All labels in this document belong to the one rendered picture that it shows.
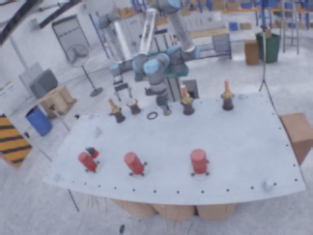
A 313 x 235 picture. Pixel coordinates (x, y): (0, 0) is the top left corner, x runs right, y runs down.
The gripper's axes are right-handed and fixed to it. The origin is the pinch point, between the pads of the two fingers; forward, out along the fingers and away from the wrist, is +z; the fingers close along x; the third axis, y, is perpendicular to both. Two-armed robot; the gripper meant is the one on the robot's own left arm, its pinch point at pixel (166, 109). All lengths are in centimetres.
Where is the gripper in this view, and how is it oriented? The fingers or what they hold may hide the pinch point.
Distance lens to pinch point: 106.8
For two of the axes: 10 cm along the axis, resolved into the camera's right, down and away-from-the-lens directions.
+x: 1.7, -6.7, 7.2
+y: 9.4, -1.1, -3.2
